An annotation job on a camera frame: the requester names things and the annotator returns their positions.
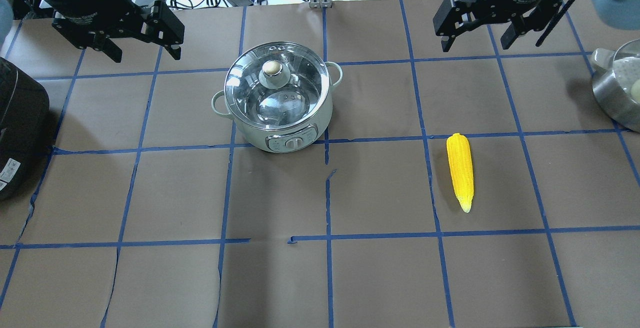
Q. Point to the glass pot lid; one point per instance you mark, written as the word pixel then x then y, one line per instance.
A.
pixel 277 85

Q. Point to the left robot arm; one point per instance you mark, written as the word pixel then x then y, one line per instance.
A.
pixel 96 23

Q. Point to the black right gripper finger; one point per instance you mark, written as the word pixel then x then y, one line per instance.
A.
pixel 519 26
pixel 454 21

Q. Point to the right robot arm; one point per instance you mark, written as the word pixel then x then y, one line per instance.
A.
pixel 620 14

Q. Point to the yellow corn cob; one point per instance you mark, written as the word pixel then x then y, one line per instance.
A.
pixel 460 162

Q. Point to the black rice cooker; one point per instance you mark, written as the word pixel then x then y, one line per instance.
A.
pixel 24 105

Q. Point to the green electric cooking pot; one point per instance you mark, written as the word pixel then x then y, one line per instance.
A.
pixel 290 139

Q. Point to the white steamed bun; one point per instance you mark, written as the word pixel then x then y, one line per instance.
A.
pixel 634 90

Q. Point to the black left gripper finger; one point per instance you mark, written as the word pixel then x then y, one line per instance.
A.
pixel 102 42
pixel 165 29

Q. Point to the steel steamer pot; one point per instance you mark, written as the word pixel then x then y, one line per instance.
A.
pixel 615 72

